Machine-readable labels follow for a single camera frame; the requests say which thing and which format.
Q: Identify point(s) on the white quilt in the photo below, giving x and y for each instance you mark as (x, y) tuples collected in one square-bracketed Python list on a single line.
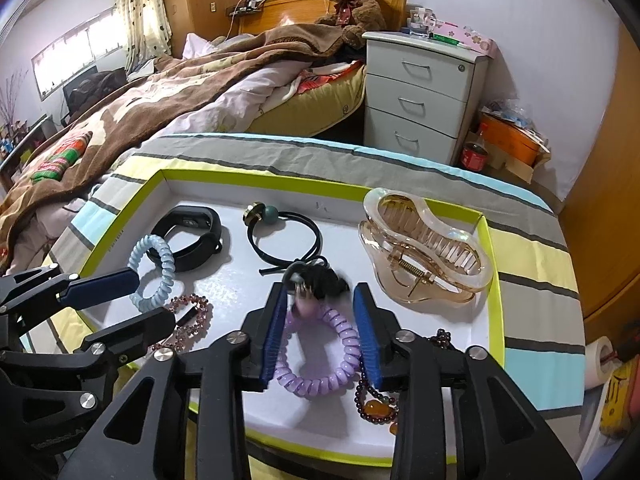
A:
[(250, 95)]

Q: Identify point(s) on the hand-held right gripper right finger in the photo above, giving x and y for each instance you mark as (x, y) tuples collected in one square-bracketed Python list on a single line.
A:
[(367, 340)]

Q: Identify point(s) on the white paper roll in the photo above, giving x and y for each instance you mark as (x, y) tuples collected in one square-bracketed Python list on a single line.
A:
[(597, 365)]

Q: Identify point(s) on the black monitor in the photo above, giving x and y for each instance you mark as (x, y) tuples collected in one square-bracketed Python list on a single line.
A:
[(77, 92)]

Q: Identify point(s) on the orange box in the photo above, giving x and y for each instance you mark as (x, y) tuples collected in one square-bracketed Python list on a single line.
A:
[(510, 142)]

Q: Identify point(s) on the red label soda bottle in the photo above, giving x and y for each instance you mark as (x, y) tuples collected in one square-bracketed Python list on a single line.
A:
[(474, 155)]

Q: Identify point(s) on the brown patterned blanket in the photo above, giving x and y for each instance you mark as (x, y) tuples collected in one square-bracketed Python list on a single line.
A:
[(150, 110)]

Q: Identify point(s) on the green shallow cardboard box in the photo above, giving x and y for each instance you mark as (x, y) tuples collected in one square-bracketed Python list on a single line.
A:
[(330, 220)]

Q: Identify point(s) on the window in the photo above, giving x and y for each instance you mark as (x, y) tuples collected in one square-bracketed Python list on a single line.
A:
[(65, 50)]

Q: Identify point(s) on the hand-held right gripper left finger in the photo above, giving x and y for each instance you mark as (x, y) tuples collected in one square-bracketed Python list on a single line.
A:
[(274, 335)]

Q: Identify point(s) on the dotted curtain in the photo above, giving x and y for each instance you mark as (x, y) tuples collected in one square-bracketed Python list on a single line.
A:
[(140, 10)]

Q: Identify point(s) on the red green pillow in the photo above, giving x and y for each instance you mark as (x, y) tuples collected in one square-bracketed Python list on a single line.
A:
[(60, 157)]

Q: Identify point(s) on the black smart band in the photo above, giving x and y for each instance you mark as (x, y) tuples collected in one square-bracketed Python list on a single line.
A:
[(200, 217)]

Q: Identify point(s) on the wooden headboard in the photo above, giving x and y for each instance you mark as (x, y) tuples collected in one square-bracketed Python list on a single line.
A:
[(290, 10)]

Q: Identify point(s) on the black power strip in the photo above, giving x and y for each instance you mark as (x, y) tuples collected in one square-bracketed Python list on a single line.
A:
[(245, 8)]

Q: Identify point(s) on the plain wooden wardrobe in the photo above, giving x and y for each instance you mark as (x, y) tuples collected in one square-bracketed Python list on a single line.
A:
[(610, 210)]

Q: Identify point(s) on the pink flowered box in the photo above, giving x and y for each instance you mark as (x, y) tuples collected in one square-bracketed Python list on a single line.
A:
[(470, 37)]

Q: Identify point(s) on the clear amber hair claw clip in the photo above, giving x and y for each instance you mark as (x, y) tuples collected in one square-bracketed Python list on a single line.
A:
[(470, 270)]

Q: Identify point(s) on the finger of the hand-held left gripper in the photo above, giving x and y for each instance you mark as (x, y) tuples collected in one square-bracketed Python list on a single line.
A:
[(150, 325), (105, 285)]

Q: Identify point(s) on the clear plastic bag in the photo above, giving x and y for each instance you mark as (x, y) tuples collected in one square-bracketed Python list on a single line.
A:
[(515, 112)]

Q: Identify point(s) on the yellow mattress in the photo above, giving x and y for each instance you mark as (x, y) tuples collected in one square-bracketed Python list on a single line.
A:
[(310, 110)]

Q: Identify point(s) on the grey nightstand with drawers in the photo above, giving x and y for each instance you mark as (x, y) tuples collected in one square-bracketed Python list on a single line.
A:
[(425, 110)]

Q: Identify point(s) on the clear acrylic organizer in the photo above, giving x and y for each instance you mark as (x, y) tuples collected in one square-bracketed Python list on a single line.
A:
[(422, 20)]

